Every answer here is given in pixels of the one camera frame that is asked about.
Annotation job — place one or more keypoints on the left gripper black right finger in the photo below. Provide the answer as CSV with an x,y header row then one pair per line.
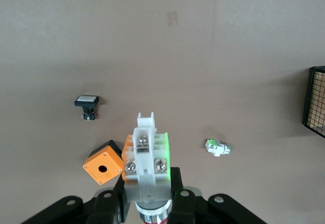
x,y
185,206

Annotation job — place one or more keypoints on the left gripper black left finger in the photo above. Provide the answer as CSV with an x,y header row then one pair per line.
x,y
106,208

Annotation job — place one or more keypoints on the white switch contact block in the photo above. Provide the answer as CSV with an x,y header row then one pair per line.
x,y
144,163

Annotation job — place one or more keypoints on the orange black button box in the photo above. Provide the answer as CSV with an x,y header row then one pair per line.
x,y
111,163

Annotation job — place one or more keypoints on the white rectangular push button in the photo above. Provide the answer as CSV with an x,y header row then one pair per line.
x,y
87,99

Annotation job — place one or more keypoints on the green push button switch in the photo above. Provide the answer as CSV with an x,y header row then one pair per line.
x,y
215,147

